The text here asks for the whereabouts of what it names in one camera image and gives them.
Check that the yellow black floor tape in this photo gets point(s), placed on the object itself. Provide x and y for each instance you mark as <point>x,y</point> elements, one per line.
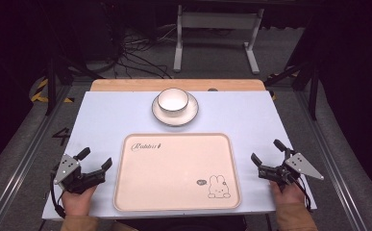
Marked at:
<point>38,93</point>
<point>275,77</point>

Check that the person's left hand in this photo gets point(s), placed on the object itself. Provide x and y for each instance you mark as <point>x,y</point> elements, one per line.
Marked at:
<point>77,202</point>

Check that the black metal stand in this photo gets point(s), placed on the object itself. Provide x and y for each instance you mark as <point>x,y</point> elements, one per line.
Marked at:
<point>313,93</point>
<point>51,86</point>

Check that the person's right hand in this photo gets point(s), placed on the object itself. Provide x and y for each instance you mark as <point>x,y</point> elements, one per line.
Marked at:
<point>286,195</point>

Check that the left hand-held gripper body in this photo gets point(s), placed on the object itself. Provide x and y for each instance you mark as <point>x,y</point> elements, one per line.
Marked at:
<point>74,181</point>

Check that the wooden table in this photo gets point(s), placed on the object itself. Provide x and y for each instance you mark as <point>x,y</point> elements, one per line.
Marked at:
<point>142,85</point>

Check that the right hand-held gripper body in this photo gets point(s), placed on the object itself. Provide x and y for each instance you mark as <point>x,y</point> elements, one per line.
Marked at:
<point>291,170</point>

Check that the aluminium rail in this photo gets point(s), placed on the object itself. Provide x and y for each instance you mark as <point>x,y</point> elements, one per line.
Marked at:
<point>331,160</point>
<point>20,166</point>

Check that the white ceramic plate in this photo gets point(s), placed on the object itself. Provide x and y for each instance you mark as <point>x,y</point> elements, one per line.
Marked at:
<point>174,119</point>

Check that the white ceramic bowl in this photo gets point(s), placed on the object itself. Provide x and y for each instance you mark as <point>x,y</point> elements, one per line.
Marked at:
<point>173,100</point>

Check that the pink tray with rabbit print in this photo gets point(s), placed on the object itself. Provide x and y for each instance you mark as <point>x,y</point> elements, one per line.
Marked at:
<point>174,173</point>

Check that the white metal table frame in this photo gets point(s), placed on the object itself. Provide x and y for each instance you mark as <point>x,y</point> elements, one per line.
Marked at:
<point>217,19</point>

